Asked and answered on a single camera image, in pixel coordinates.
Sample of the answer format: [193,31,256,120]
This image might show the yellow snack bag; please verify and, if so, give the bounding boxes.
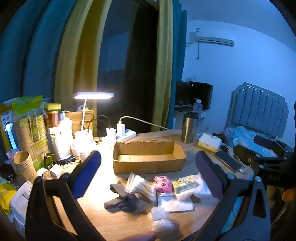
[0,183,18,215]

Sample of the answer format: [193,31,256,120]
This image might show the white charging cable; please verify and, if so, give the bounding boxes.
[119,116,170,131]

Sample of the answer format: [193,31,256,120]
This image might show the bag of cotton swabs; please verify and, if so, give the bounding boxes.
[125,172,158,202]

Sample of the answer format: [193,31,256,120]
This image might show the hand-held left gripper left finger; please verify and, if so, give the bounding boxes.
[25,150,109,241]

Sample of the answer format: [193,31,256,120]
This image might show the white paper packet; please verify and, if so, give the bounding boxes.
[9,181,35,237]

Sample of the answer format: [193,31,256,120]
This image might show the white power strip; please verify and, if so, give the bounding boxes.
[116,130,137,142]

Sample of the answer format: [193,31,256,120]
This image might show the brown cardboard carton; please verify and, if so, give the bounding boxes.
[65,110,95,139]

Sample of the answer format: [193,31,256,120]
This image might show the small white box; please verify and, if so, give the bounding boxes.
[50,163,64,178]

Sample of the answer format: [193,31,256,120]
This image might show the yellow blue boxed package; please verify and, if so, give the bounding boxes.
[0,103,20,153]

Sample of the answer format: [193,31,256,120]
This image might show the white flat packet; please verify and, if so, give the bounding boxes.
[158,192,195,212]

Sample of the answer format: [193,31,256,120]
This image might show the dark grey dotted sock pair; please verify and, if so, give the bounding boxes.
[104,182,145,212]

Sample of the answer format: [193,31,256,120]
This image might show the yellow white tissue box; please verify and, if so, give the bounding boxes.
[197,133,222,150]

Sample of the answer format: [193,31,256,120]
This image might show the glass jar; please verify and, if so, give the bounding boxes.
[45,111,59,128]

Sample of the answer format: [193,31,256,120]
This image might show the black television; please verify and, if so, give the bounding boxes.
[176,81,213,110]

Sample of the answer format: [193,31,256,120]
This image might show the stack of brown paper cups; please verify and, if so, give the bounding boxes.
[13,151,37,183]

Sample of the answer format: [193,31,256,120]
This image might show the steel tumbler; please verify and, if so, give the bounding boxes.
[181,112,200,143]

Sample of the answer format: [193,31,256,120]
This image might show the light blue blanket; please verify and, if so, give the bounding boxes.
[223,126,278,158]

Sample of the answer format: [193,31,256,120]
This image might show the green packaged paper cups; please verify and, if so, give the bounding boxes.
[11,95,50,172]

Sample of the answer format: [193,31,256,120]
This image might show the black cable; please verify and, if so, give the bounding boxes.
[82,115,112,142]

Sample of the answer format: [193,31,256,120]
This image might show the shallow cardboard box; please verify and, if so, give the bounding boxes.
[113,140,187,174]

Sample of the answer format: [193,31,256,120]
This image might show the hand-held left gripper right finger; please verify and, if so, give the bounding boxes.
[195,151,271,241]

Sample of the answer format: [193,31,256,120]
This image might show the white air conditioner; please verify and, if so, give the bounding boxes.
[189,31,234,47]

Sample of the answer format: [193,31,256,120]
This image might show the clear bubble wrap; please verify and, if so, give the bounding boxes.
[151,207,179,232]

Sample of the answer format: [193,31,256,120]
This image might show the clear plastic bottle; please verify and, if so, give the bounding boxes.
[193,99,203,114]

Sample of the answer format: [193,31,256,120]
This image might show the black smartphone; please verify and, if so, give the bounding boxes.
[215,150,242,172]

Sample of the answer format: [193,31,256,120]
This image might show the grey padded headboard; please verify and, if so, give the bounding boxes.
[225,82,289,139]

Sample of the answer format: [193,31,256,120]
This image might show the yellow sponge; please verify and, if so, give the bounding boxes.
[44,103,62,112]

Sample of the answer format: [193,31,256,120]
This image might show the black round object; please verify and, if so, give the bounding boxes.
[0,163,15,181]

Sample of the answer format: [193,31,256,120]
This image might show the pink plush toy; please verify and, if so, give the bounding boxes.
[154,176,173,193]

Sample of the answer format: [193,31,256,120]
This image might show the dark glass cup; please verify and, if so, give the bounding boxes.
[44,153,57,169]

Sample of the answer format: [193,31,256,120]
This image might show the white woven basket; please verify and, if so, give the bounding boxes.
[47,126,73,160]

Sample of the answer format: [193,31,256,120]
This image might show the yellow curtain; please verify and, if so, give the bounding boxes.
[151,0,174,132]
[54,0,112,112]

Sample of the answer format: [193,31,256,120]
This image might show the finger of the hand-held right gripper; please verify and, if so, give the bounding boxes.
[253,136,289,153]
[233,144,285,166]

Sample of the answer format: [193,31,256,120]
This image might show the white desk lamp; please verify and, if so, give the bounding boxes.
[73,92,115,142]

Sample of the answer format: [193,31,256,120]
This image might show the teal curtain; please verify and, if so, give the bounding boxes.
[0,0,77,105]
[168,0,188,130]

